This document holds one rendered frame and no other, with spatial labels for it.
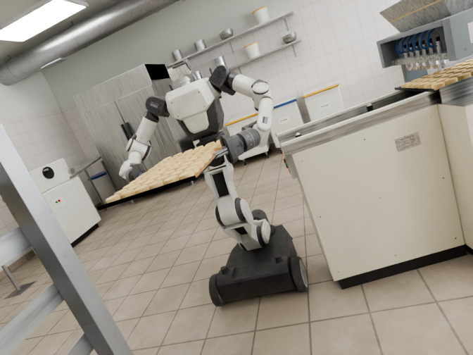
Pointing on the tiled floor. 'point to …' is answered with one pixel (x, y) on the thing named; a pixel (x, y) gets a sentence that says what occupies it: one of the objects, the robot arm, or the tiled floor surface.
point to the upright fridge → (129, 117)
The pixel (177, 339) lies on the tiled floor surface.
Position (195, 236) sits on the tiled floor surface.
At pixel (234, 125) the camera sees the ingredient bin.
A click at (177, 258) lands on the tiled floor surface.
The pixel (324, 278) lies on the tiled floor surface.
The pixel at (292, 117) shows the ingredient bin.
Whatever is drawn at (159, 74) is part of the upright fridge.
